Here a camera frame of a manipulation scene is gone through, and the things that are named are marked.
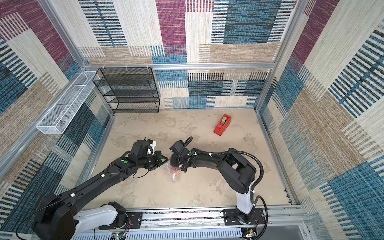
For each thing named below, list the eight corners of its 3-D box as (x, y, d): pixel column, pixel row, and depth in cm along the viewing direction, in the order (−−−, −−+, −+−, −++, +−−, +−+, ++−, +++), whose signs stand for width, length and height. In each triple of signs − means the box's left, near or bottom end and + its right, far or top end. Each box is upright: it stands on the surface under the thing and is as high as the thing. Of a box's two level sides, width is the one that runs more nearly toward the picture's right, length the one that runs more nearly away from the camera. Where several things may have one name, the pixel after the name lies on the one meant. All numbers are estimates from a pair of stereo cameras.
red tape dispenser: (213, 132, 109) (214, 126, 103) (223, 119, 116) (224, 113, 111) (221, 136, 107) (222, 130, 101) (230, 122, 114) (232, 116, 109)
